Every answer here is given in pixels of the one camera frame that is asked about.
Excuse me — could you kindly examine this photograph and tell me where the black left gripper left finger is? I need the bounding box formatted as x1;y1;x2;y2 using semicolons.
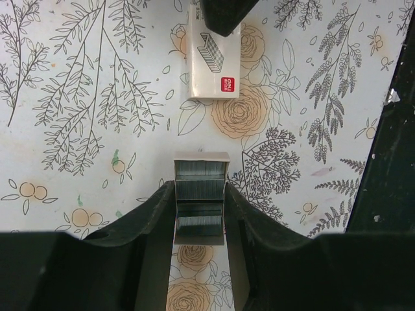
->
1;181;175;310

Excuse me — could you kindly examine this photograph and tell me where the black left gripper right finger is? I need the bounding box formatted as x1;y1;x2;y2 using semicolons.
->
224;184;414;310

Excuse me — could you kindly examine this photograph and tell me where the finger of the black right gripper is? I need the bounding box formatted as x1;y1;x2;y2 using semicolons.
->
200;0;259;37

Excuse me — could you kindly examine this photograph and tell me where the small staple box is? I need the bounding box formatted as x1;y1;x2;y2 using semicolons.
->
186;1;241;100

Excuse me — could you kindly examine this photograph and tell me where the floral patterned table mat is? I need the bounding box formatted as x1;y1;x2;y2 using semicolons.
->
1;1;414;310

